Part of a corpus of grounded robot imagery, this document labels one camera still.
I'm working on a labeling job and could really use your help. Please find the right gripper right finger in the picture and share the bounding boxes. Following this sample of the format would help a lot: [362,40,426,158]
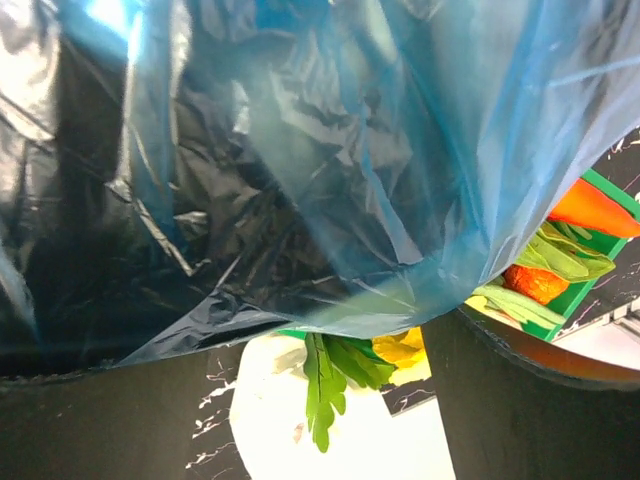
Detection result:
[422,306,639,479]

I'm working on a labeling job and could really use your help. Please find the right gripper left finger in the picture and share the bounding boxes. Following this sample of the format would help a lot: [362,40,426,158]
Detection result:
[0,344,251,480]

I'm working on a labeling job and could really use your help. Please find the detached blue trash bag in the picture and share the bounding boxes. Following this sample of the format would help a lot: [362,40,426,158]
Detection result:
[1,1,639,377]

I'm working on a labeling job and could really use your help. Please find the yellow white cabbage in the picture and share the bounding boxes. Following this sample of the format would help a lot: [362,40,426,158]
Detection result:
[372,327,432,386]

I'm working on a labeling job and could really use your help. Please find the green leafy vegetable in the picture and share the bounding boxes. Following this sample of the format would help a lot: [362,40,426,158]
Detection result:
[303,333,395,453]

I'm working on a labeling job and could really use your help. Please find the orange carrot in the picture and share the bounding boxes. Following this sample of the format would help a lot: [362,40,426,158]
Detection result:
[548,178,639,238]

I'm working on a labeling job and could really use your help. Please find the green vegetable basket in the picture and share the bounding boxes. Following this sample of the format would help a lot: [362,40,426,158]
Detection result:
[277,167,640,343]

